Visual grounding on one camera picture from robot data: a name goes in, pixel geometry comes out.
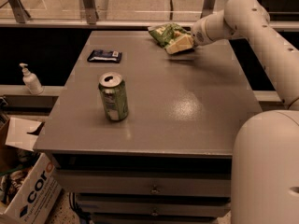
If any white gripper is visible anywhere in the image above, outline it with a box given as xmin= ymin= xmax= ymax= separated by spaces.
xmin=165 ymin=15 xmax=225 ymax=54

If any green jalapeno chip bag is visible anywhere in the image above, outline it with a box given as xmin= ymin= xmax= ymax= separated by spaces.
xmin=148 ymin=23 xmax=189 ymax=49

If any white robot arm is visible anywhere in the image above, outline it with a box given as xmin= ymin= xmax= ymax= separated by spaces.
xmin=191 ymin=0 xmax=299 ymax=224

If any green soda can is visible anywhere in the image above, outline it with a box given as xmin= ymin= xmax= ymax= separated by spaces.
xmin=98 ymin=72 xmax=128 ymax=121

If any dark blue snack packet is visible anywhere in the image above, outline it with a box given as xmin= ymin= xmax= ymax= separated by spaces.
xmin=87 ymin=49 xmax=122 ymax=63

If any grey drawer cabinet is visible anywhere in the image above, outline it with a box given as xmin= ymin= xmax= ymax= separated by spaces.
xmin=35 ymin=31 xmax=261 ymax=224

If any top drawer knob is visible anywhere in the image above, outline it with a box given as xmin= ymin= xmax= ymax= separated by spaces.
xmin=150 ymin=186 xmax=160 ymax=195

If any drawer knob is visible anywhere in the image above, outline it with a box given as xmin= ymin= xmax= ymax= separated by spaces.
xmin=151 ymin=209 xmax=159 ymax=217
xmin=150 ymin=186 xmax=160 ymax=195

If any white pump dispenser bottle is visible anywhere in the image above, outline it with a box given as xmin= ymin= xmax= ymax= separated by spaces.
xmin=20 ymin=63 xmax=44 ymax=95

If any white cardboard box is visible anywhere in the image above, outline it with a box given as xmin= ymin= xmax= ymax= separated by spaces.
xmin=0 ymin=117 xmax=61 ymax=224

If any metal railing post middle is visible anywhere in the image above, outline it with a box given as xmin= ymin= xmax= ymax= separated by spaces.
xmin=83 ymin=0 xmax=98 ymax=24

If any metal railing post left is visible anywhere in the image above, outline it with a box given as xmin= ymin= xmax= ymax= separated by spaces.
xmin=7 ymin=0 xmax=31 ymax=23

